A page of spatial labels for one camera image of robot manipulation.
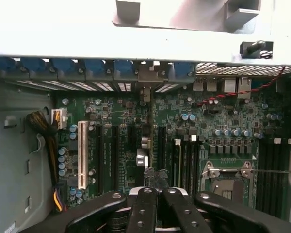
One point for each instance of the long black expansion slot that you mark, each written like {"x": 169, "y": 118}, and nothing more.
{"x": 98, "y": 157}
{"x": 162, "y": 145}

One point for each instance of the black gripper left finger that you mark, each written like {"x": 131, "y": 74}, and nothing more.
{"x": 143, "y": 211}

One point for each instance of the black blue-latched expansion slot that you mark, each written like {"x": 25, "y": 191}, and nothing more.
{"x": 115, "y": 157}

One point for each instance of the silver ethernet port block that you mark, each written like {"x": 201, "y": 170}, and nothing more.
{"x": 245, "y": 87}

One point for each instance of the thin metal locking lever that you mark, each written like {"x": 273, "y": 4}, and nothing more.
{"x": 276, "y": 171}

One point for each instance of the CPU socket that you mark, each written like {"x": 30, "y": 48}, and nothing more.
{"x": 223, "y": 187}

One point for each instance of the white PCI expansion slot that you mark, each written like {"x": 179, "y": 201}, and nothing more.
{"x": 82, "y": 155}

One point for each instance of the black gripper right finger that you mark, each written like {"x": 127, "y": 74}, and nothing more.
{"x": 184, "y": 213}

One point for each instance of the black open PC case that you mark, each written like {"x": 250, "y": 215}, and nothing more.
{"x": 232, "y": 69}

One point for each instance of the green Dell motherboard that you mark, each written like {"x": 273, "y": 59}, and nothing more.
{"x": 121, "y": 111}

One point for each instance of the short black expansion slot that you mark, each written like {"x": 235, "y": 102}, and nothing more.
{"x": 131, "y": 138}

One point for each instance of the blue slot retention clip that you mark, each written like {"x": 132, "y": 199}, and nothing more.
{"x": 34, "y": 66}
{"x": 123, "y": 69}
{"x": 63, "y": 68}
{"x": 183, "y": 70}
{"x": 94, "y": 69}
{"x": 1, "y": 66}

